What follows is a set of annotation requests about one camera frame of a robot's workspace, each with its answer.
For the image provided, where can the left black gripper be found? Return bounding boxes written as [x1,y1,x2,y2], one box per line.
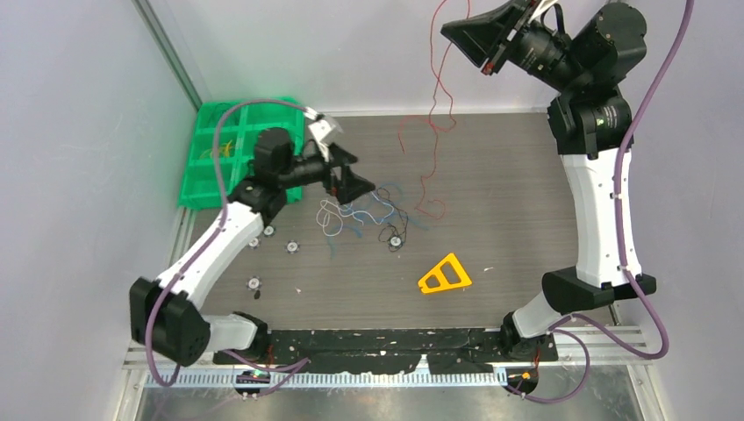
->
[278,141,375,204]

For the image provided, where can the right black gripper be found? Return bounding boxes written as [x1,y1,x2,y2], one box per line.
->
[440,0,586,95]

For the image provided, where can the red wire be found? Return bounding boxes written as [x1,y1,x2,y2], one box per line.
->
[397,0,472,221]

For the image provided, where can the yellow wire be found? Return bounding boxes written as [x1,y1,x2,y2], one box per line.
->
[198,139,235,161]

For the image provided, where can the purple wire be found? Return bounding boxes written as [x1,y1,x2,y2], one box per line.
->
[206,102,233,126]

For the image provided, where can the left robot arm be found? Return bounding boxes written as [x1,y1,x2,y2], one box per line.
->
[129,127,376,367]

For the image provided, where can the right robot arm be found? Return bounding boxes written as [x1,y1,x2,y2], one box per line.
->
[440,1,657,360]

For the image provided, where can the poker chip middle left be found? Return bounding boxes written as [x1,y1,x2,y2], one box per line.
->
[285,240,300,254]

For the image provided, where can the green compartment bin tray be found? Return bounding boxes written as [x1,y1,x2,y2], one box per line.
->
[178,101,305,211]

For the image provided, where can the yellow triangular plastic piece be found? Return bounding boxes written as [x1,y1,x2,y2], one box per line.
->
[417,253,473,295]

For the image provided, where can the poker chip lower left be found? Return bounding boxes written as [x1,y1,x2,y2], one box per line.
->
[246,277,261,290]

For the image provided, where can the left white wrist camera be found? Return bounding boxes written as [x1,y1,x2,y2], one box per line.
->
[303,107,340,162]

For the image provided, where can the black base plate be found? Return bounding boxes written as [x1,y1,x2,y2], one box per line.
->
[236,327,558,375]

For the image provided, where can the aluminium front rail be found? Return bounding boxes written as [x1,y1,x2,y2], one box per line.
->
[122,326,654,389]

